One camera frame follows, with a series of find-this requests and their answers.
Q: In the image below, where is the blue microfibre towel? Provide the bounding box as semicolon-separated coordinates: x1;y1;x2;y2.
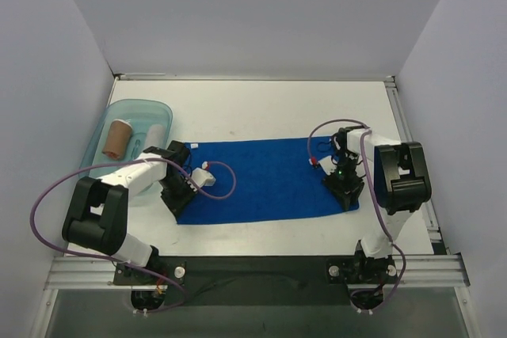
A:
177;137;344;225

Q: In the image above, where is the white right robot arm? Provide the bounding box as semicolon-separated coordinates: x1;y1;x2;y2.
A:
316;127;432;283

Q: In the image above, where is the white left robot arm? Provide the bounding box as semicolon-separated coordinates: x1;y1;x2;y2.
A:
62;141;196;284

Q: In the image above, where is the translucent blue plastic tray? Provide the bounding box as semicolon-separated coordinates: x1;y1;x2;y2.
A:
78;99;173;207

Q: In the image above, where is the rolled brown towel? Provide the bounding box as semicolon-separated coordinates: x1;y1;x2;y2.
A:
101;120;133;161

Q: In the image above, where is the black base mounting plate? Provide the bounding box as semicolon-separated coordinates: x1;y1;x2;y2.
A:
113;254;398;311

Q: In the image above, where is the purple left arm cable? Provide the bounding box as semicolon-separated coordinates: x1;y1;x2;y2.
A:
30;158;237;313

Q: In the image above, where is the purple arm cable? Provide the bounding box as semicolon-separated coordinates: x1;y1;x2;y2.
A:
30;158;237;313
307;118;406;311

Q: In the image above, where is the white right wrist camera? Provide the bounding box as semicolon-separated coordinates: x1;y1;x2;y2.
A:
309;155;337;175

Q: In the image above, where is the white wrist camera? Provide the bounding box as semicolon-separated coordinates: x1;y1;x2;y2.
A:
309;155;337;175
191;161;216;188

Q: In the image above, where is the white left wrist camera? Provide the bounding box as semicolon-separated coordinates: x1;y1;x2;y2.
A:
191;161;216;188

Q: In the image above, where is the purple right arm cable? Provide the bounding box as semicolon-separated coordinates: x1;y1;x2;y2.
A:
307;118;406;311

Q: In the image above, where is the front aluminium frame rail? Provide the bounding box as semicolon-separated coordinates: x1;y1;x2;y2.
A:
44;255;470;290

